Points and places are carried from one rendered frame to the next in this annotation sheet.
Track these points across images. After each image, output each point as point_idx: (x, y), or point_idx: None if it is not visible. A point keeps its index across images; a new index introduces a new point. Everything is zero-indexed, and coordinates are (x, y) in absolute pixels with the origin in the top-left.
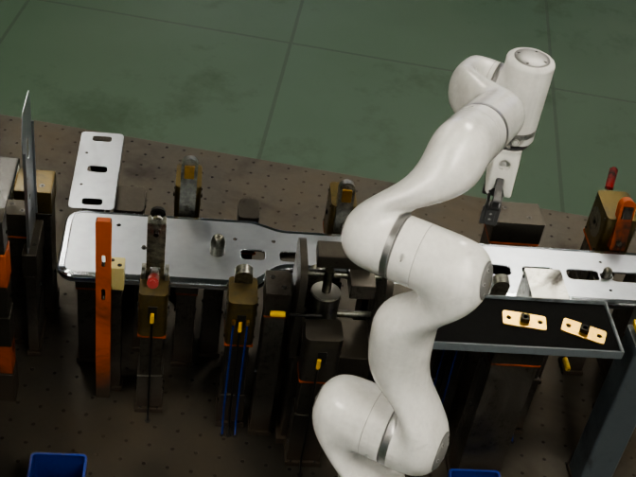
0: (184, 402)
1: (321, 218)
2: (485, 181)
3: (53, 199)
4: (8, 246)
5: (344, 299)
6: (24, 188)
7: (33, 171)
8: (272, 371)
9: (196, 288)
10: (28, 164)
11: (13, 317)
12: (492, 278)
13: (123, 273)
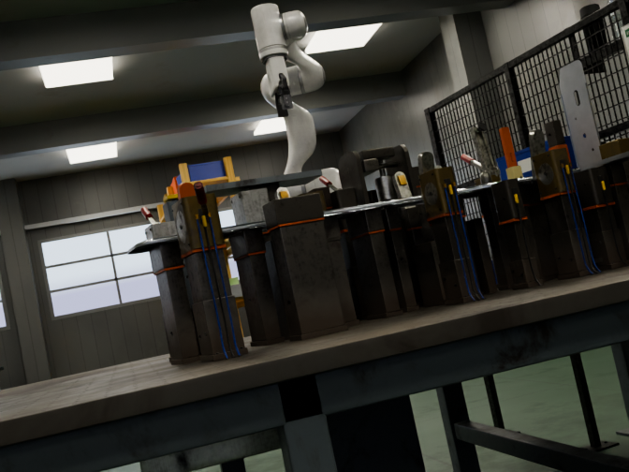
0: None
1: (545, 291)
2: (291, 98)
3: (607, 156)
4: (556, 148)
5: (450, 305)
6: (567, 120)
7: (595, 124)
8: None
9: None
10: (579, 110)
11: None
12: (260, 88)
13: (506, 173)
